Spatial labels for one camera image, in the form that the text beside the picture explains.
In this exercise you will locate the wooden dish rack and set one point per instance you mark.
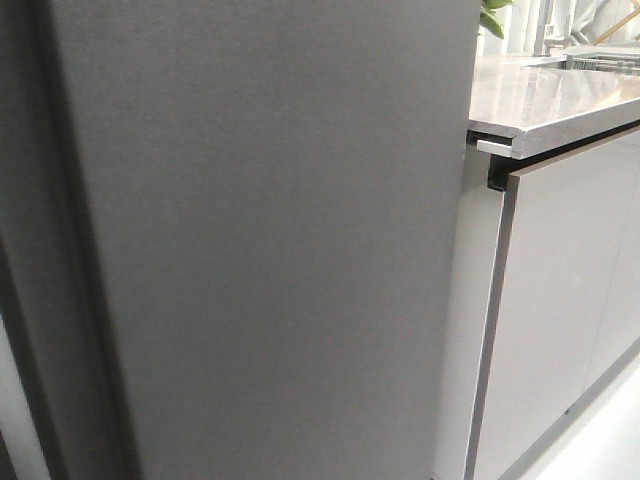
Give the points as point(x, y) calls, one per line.
point(620, 24)

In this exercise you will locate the grey kitchen counter cabinet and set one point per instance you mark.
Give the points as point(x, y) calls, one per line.
point(545, 280)

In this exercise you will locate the dark grey fridge door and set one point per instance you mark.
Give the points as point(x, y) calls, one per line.
point(227, 232)

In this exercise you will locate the green potted plant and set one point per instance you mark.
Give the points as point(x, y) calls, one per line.
point(488, 16)

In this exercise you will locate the steel kitchen sink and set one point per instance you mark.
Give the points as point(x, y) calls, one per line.
point(622, 60)

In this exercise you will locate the steel kitchen faucet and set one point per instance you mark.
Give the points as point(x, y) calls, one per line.
point(551, 28)

